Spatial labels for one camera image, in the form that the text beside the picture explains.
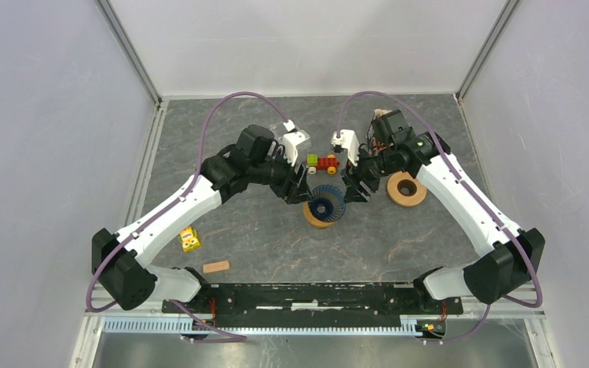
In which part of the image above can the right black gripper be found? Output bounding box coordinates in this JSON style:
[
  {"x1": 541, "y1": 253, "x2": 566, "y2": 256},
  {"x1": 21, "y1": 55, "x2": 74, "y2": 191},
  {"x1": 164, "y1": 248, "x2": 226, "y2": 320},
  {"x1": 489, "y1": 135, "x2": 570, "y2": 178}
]
[{"x1": 340, "y1": 143, "x2": 397, "y2": 204}]

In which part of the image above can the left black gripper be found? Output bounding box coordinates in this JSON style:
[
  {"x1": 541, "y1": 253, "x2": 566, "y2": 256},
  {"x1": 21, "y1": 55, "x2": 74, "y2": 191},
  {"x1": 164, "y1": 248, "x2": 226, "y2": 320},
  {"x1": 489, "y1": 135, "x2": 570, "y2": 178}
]
[{"x1": 248, "y1": 146, "x2": 314, "y2": 205}]

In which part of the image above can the blue plastic dripper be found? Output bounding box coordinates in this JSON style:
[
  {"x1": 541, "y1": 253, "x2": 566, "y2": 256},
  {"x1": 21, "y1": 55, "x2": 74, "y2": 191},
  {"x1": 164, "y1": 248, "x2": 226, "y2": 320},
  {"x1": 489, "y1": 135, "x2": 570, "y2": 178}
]
[{"x1": 307, "y1": 184, "x2": 346, "y2": 223}]

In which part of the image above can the wooden ring stand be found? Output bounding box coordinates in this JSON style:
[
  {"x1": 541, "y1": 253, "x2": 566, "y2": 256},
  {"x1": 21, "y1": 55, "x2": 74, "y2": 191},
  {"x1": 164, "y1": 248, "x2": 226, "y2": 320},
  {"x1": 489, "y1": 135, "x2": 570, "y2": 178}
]
[
  {"x1": 303, "y1": 202, "x2": 345, "y2": 229},
  {"x1": 387, "y1": 172, "x2": 427, "y2": 207}
]

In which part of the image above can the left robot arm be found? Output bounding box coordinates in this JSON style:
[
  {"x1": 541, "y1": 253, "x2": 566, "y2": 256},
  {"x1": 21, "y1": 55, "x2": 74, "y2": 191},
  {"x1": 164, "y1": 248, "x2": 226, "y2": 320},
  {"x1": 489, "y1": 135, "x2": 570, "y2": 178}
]
[{"x1": 91, "y1": 121, "x2": 310, "y2": 313}]

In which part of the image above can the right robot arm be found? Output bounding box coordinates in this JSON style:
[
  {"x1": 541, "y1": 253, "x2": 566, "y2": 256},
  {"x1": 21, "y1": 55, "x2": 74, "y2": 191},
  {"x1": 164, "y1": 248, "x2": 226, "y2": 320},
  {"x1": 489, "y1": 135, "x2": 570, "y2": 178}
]
[{"x1": 331, "y1": 110, "x2": 545, "y2": 313}]

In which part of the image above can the clear plastic dripper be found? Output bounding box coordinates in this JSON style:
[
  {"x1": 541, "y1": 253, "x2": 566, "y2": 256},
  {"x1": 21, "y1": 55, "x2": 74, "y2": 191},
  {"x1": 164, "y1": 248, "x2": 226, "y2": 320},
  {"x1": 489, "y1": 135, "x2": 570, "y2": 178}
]
[{"x1": 269, "y1": 120, "x2": 299, "y2": 154}]

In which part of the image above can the orange coffee filter box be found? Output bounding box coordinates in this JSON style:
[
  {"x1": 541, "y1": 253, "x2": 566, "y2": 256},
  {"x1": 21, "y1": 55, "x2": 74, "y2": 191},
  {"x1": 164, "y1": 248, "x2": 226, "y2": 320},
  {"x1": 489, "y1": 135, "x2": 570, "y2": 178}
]
[{"x1": 367, "y1": 109, "x2": 390, "y2": 152}]

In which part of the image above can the toy brick car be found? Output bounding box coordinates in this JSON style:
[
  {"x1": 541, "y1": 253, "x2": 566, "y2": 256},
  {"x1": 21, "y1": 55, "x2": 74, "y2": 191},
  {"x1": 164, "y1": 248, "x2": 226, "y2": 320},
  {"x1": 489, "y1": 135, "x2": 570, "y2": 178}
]
[{"x1": 306, "y1": 154, "x2": 340, "y2": 175}]

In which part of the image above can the small wooden block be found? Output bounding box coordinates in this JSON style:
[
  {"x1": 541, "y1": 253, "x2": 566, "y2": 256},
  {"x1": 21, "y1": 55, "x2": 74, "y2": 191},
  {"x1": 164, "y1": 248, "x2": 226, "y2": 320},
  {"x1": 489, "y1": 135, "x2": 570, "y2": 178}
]
[{"x1": 202, "y1": 260, "x2": 230, "y2": 274}]

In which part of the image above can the yellow juice carton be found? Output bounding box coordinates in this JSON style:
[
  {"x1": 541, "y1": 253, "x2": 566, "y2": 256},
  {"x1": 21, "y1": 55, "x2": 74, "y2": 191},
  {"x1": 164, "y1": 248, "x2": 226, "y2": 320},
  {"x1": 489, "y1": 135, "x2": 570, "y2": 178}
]
[{"x1": 178, "y1": 226, "x2": 201, "y2": 253}]

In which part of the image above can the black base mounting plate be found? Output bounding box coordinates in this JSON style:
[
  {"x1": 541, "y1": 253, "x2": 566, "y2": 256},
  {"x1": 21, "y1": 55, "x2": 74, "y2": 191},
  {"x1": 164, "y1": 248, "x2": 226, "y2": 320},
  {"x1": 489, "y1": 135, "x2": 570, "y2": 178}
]
[{"x1": 184, "y1": 282, "x2": 464, "y2": 328}]

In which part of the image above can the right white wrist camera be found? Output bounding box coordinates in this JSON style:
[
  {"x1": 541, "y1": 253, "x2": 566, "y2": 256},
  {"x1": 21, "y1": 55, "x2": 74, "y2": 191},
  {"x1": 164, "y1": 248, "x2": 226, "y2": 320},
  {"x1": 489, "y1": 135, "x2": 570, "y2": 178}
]
[{"x1": 331, "y1": 130, "x2": 360, "y2": 166}]

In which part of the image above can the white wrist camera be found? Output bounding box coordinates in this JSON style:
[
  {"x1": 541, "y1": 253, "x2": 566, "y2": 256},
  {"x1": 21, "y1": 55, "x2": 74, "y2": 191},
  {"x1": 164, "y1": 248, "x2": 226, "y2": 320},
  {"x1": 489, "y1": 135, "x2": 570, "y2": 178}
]
[
  {"x1": 331, "y1": 130, "x2": 360, "y2": 166},
  {"x1": 281, "y1": 130, "x2": 310, "y2": 166}
]

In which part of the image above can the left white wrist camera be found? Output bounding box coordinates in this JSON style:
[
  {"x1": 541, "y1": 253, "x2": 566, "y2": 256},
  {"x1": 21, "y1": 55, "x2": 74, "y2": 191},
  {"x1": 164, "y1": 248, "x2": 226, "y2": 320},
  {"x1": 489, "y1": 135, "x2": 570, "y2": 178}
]
[{"x1": 281, "y1": 130, "x2": 310, "y2": 166}]

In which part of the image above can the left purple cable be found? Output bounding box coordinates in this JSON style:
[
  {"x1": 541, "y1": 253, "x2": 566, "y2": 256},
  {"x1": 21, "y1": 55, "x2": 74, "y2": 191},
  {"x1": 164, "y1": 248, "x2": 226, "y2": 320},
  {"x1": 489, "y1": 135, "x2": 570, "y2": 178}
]
[{"x1": 84, "y1": 91, "x2": 295, "y2": 344}]

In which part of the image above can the purple cable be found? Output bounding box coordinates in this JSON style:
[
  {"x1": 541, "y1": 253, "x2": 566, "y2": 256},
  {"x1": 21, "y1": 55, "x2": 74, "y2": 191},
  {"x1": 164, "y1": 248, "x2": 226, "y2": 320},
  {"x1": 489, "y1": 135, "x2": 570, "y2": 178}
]
[
  {"x1": 84, "y1": 91, "x2": 295, "y2": 344},
  {"x1": 334, "y1": 91, "x2": 545, "y2": 347}
]

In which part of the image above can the white slotted cable duct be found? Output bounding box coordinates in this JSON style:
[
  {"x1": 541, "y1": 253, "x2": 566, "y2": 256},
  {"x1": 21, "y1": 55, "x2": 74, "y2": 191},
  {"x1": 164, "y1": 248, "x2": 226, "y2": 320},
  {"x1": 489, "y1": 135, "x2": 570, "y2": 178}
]
[{"x1": 103, "y1": 316, "x2": 445, "y2": 337}]

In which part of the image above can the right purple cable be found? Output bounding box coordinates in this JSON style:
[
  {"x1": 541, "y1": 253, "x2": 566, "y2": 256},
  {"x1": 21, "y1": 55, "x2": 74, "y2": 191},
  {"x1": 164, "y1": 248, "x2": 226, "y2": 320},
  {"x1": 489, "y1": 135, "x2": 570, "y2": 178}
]
[{"x1": 334, "y1": 91, "x2": 545, "y2": 347}]

